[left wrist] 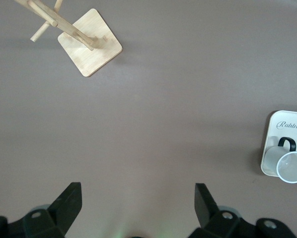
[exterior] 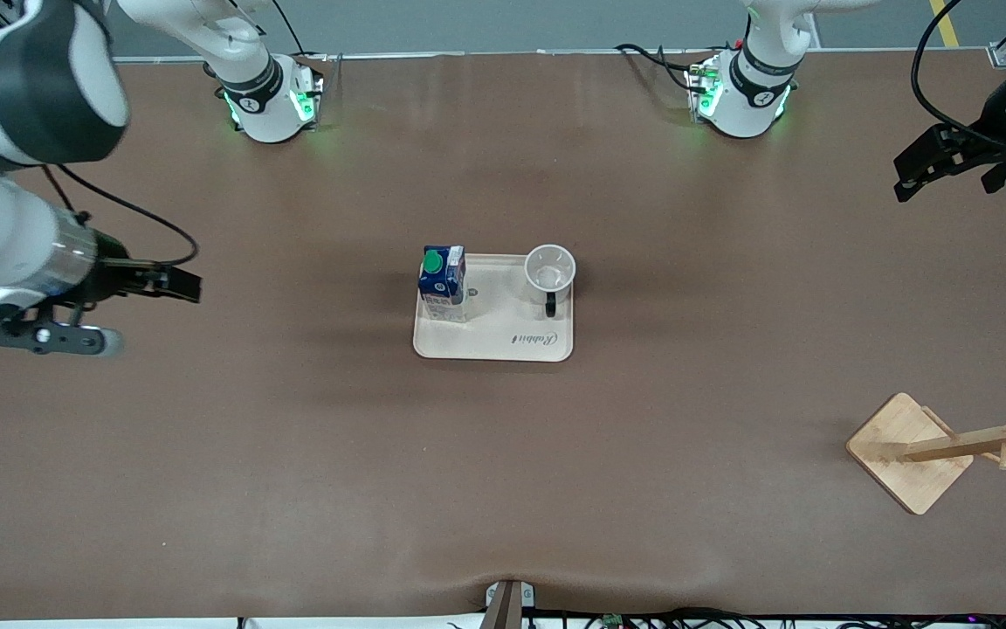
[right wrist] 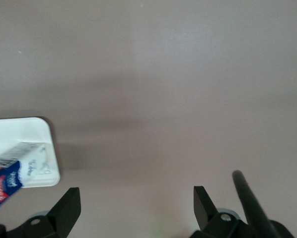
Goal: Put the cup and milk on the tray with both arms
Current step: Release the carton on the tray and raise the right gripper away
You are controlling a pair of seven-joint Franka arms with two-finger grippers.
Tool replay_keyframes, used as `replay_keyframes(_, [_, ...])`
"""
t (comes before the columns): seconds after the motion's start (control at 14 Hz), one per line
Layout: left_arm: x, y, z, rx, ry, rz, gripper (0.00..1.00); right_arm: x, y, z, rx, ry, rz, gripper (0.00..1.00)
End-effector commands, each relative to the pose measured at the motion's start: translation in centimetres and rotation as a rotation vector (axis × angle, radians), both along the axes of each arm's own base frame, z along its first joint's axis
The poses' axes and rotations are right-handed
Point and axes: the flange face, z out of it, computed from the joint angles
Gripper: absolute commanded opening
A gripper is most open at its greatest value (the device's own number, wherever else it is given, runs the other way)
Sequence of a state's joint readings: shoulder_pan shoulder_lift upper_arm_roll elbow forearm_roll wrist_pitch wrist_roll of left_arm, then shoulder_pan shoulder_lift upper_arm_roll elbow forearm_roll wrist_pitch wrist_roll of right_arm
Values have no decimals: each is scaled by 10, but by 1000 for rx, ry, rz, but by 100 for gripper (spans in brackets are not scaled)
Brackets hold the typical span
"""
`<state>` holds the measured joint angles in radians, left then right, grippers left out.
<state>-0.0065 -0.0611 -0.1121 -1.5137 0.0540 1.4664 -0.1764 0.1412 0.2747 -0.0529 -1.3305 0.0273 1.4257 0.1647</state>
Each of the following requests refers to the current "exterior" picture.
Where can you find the cream rectangular tray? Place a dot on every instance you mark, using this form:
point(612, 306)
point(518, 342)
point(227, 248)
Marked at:
point(503, 336)

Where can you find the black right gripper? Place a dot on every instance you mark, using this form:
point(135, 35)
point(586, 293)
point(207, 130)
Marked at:
point(113, 271)

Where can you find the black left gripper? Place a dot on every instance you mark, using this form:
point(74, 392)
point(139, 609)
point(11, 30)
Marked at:
point(980, 143)

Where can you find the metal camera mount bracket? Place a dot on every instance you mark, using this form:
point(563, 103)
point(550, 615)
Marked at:
point(509, 604)

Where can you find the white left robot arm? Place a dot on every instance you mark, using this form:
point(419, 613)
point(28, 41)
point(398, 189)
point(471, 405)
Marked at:
point(743, 109)

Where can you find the wooden cup rack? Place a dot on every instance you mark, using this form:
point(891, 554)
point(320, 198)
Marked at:
point(905, 454)

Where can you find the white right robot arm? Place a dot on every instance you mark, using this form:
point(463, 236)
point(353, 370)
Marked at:
point(14, 79)

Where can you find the blue milk carton green cap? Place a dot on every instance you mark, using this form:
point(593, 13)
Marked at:
point(444, 288)

